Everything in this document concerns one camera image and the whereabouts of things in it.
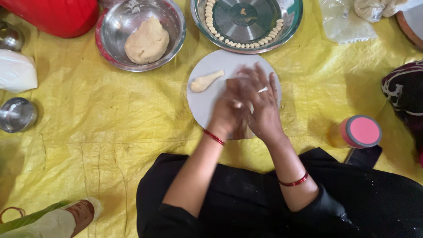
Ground person's right hand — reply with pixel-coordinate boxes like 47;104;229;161
235;62;287;142

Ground person's left hand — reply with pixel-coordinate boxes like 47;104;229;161
207;79;253;139

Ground ridged wooden shaping board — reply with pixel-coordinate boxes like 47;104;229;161
226;78;256;141

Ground round white rolling board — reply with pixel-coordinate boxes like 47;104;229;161
186;49;282;131

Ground elongated dough piece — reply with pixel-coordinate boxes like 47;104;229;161
190;69;225;93

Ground row of shaped dough shells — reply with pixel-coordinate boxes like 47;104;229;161
204;0;285;49

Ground thin red bangle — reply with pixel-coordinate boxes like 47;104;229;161
278;171;309;187
202;129;226;146

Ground large steel plate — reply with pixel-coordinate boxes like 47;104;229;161
190;0;304;54

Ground clear plastic bag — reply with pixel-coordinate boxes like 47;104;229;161
319;0;378;45

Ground large dough ball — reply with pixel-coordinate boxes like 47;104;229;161
124;15;170;65

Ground oil bottle with pink lid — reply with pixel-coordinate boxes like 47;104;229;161
327;114;383;149

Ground person's black clothing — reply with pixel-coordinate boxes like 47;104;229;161
136;147;423;238

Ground black phone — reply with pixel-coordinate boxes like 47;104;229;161
344;145;383;170

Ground plastic bag of flour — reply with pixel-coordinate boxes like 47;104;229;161
354;0;409;23

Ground steel mixing bowl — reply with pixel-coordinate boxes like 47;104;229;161
95;0;187;73

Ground yellow plastic sheet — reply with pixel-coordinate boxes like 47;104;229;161
0;0;423;238

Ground round brown-rimmed board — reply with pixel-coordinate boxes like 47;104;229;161
395;0;423;51

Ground red plastic container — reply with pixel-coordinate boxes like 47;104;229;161
0;0;100;39

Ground steel tumbler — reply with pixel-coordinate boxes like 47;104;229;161
0;97;39;134

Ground white plastic bag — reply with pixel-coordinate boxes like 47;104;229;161
0;49;38;94

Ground steel cup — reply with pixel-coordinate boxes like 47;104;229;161
0;20;26;52

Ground red ring bangle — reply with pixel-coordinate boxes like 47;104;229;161
0;206;26;225

